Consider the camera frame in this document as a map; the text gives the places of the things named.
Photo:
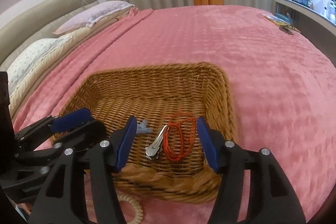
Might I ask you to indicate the beige padded headboard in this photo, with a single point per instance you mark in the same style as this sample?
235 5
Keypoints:
39 11

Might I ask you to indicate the light blue hair clip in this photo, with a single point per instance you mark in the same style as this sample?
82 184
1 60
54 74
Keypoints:
144 129

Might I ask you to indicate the small dark object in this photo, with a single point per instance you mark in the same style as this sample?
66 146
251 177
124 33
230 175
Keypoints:
287 29

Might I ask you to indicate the purple pillow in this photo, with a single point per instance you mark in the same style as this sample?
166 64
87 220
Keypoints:
97 14

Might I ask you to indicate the white floral pillow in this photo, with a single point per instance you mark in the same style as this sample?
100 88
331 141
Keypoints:
31 56

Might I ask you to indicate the white desk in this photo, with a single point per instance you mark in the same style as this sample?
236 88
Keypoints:
302 9

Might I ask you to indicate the white flower vase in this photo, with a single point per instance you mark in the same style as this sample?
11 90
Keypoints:
332 12

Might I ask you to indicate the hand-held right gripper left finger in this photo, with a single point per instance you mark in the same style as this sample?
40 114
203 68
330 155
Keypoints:
125 146

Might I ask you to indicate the pink fleece blanket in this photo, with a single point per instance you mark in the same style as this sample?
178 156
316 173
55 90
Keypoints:
236 56

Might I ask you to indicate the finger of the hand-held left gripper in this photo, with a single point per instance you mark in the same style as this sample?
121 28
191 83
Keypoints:
71 120
92 132

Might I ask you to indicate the colourful booklet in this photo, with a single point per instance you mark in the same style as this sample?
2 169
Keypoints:
271 18

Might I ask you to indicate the silver metal hair clip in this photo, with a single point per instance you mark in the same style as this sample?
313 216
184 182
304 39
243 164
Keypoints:
153 149

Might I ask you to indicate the brown wicker basket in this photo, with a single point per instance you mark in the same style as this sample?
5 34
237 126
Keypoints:
162 87

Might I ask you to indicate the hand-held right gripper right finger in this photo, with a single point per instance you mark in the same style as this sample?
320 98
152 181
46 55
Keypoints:
208 148

